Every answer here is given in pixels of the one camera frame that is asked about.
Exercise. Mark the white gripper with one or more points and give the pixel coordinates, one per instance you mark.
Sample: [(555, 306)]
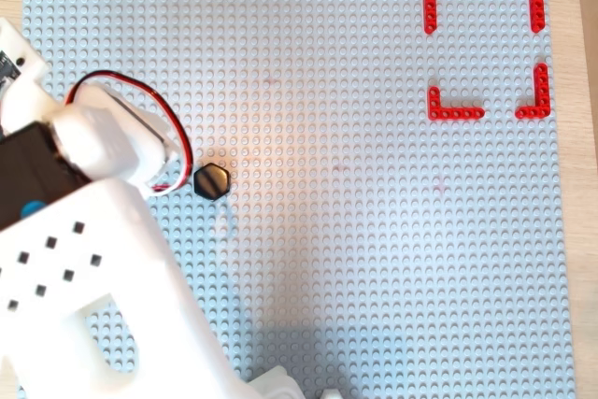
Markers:
[(15, 73)]

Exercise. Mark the white camera mount with board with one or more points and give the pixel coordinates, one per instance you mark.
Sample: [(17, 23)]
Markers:
[(23, 86)]

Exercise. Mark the black hexagonal Lego piece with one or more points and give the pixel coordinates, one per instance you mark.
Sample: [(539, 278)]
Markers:
[(212, 181)]

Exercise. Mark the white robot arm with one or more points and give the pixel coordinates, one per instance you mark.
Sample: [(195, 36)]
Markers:
[(121, 249)]

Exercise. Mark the grey Lego baseplate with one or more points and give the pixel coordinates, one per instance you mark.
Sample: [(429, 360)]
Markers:
[(374, 231)]

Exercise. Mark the red L-shaped Lego beam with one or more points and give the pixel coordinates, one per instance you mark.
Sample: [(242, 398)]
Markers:
[(537, 2), (448, 113), (541, 90), (431, 2)]

